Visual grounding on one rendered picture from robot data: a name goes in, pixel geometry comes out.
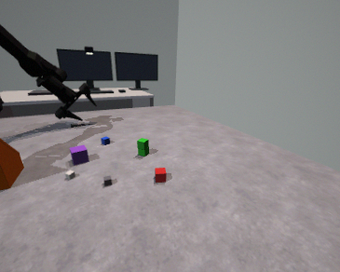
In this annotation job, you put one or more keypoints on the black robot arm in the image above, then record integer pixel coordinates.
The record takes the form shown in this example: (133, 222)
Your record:
(32, 63)

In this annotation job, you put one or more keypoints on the small blue block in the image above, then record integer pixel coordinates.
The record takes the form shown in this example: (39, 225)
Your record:
(105, 140)

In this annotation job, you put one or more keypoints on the green block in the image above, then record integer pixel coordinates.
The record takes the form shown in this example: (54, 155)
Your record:
(144, 152)
(142, 143)

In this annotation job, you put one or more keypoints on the small white block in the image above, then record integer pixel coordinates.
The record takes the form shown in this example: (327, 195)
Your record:
(70, 174)

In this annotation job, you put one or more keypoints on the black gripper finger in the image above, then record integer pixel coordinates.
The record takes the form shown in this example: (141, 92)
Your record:
(69, 114)
(88, 95)

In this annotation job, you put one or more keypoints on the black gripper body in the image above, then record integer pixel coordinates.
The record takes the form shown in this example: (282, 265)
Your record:
(66, 95)

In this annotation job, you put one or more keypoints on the purple cube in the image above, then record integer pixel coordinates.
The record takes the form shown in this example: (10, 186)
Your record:
(79, 154)

